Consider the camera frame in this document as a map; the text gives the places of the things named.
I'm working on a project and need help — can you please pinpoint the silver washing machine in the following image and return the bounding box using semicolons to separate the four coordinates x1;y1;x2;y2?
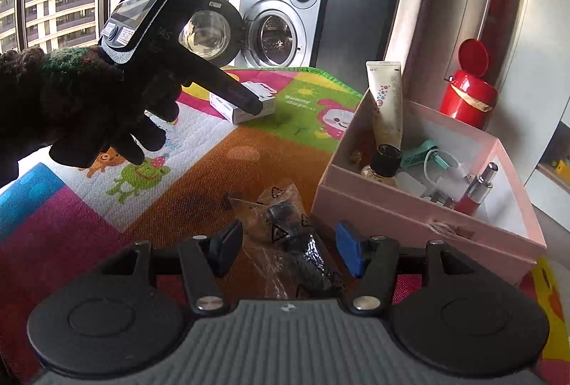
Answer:
178;0;333;70

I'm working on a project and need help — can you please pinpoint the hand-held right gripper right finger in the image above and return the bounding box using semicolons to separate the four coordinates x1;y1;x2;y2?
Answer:
335;221;480;315

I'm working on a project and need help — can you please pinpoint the red trash bin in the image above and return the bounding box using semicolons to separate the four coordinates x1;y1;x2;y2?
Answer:
439;38;499;130

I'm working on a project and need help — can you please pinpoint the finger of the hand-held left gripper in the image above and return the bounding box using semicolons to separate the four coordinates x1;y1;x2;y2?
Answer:
169;50;264;117

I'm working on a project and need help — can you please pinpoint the clear bag with black cable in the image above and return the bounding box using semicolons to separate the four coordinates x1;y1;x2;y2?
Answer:
223;183;346;302

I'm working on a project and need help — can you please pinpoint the person's left hand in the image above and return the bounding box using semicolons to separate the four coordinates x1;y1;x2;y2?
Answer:
0;45;184;167

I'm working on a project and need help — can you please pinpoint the white USB charger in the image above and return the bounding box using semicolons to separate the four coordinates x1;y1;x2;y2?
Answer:
396;173;429;197

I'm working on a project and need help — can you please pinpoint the cream lotion tube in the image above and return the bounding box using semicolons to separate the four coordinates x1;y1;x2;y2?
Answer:
366;61;404;152

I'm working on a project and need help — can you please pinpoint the colourful cartoon mat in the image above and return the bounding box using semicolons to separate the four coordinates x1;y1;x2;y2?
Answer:
0;66;570;385

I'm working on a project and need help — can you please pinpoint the red atomizer with silver cap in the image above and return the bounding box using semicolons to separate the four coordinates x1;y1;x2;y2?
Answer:
454;162;500;217

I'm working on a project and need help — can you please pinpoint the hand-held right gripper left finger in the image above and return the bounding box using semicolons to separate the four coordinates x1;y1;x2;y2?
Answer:
102;219;245;315

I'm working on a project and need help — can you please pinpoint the white USB cable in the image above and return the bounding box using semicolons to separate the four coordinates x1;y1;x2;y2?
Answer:
423;149;473;186

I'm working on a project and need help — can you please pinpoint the small white carton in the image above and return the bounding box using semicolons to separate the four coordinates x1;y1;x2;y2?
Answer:
209;81;278;124

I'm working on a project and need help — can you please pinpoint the white plug adapter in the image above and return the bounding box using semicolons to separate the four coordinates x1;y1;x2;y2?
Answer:
421;189;457;208

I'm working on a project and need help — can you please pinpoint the teal plastic clip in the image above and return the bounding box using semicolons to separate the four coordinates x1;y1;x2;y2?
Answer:
401;138;451;172

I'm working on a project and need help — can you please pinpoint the pink cardboard box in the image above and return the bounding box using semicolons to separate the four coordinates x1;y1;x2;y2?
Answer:
310;88;548;286

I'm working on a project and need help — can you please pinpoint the small yellow bottle black cap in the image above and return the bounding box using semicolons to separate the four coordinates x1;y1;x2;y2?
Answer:
359;144;403;190

